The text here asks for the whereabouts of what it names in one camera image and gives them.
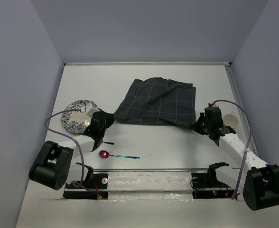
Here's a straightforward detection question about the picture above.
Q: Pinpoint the dark grey checked cloth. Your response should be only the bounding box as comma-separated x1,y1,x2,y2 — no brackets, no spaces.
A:
114,77,196,129

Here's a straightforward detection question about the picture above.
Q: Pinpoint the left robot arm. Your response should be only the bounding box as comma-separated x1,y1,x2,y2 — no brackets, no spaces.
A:
28,111,114,190

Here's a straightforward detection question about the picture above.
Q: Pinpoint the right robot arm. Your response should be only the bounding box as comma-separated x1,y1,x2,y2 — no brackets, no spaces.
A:
192,104,279,211

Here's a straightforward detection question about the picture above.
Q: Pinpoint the cream cup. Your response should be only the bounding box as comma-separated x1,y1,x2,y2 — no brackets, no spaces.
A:
223,112,240,129

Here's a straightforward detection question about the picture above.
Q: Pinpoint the blue floral white plate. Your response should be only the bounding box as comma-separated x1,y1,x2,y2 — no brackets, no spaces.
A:
61,100,91,134

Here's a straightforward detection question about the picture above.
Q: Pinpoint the iridescent spoon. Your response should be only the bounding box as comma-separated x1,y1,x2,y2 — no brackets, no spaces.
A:
99,150,140,160

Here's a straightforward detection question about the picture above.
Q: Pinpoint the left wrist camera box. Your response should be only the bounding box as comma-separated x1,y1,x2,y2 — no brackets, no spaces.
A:
81,100,100,117

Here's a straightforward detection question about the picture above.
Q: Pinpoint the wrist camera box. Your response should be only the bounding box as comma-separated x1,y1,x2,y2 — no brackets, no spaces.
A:
208,102,219,108
81,100,100,117

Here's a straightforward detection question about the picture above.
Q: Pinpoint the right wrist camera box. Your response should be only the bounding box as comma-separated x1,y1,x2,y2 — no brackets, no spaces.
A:
208,102,219,108

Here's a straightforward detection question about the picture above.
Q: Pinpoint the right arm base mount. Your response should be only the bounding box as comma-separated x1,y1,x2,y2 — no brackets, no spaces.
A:
190,162,234,200

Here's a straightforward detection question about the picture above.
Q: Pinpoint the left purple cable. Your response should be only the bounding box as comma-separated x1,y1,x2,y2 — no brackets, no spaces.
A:
45,110,103,198

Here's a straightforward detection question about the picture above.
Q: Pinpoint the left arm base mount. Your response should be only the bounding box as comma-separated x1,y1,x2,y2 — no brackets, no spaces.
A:
63,172,109,200

